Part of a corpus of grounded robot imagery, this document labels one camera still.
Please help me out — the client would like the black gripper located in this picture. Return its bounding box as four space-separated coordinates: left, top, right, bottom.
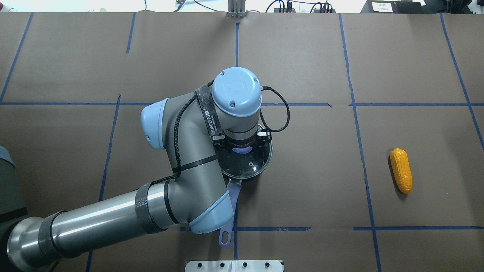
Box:
211 128 272 153

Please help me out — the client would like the dark blue saucepan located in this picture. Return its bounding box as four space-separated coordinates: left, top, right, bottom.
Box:
218 124 273 248

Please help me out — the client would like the glass pot lid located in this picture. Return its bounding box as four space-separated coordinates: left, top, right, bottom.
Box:
216 124 273 180

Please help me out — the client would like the yellow toy corn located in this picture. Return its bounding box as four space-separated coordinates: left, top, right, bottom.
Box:
389 148 413 195

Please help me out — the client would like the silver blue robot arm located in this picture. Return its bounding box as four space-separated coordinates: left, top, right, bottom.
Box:
1 67 264 272

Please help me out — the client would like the black power box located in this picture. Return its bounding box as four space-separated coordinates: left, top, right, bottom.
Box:
360 0 425 14

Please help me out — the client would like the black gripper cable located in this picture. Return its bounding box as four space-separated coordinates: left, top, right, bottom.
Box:
151 80 290 185

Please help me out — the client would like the white pedestal column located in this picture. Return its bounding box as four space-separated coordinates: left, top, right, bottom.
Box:
185 260 285 272

